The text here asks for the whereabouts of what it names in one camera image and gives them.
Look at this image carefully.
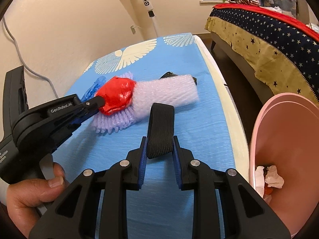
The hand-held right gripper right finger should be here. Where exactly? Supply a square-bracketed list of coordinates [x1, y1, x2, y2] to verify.
[172, 136, 291, 239]

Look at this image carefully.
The person's left hand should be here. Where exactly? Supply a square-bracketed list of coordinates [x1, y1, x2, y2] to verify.
[6, 164, 73, 232]

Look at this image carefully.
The white tissue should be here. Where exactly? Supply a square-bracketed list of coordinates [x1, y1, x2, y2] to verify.
[265, 165, 285, 188]

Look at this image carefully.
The blue patterned mat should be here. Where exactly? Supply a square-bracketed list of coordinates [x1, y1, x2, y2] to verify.
[32, 32, 237, 239]

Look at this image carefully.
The black elastic strap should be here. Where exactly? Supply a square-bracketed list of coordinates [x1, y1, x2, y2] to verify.
[147, 103, 175, 159]

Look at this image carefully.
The pink plastic bin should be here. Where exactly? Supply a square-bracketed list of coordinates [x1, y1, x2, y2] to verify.
[248, 93, 319, 239]

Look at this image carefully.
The blue plastic shoe cover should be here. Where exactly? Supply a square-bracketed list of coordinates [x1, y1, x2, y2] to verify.
[82, 77, 108, 101]

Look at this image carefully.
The black glossy wrapper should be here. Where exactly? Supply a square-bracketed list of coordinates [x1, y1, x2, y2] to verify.
[159, 72, 198, 85]

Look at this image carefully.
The purple foam net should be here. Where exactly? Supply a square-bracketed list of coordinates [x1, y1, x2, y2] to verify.
[90, 71, 140, 134]

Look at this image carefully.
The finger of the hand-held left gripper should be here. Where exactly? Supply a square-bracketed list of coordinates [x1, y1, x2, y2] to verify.
[66, 115, 87, 131]
[74, 96, 106, 117]

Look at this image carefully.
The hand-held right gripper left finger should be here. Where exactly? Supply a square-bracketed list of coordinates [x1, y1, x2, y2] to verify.
[28, 136, 148, 239]

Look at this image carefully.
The white standing fan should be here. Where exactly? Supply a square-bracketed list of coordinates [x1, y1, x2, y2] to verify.
[110, 0, 161, 39]

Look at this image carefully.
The white foam net sleeve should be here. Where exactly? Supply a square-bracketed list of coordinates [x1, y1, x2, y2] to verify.
[130, 74, 201, 112]

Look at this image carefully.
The bed with star blanket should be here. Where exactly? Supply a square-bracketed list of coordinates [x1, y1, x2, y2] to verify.
[205, 6, 319, 104]

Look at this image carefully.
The small red plastic bag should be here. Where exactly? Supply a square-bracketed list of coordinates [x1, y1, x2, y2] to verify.
[95, 77, 137, 116]

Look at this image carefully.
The grey wall cable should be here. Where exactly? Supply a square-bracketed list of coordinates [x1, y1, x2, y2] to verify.
[2, 17, 57, 97]

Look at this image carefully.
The red blanket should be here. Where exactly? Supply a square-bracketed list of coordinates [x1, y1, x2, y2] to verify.
[214, 4, 319, 41]

